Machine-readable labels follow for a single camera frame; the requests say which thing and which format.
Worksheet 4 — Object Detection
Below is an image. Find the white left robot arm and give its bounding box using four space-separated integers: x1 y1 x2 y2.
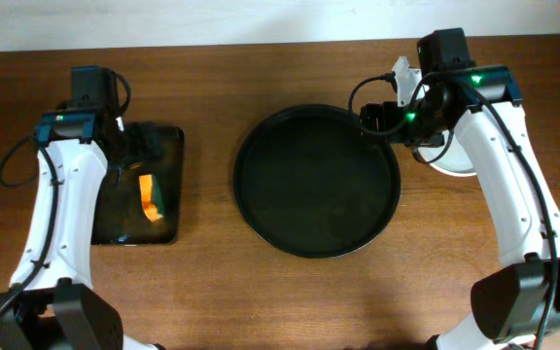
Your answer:
0 108 165 349

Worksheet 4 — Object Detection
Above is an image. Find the black rectangular tray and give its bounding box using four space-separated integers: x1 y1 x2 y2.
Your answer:
91 124 185 246

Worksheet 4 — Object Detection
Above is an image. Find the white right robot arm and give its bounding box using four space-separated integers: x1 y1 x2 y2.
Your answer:
356 63 560 349

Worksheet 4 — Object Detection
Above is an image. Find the round black tray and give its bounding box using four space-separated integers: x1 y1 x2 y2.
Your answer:
232 104 402 259

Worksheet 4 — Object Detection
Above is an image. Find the white plate with yellow sauce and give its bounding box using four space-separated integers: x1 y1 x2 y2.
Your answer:
417 130 476 177

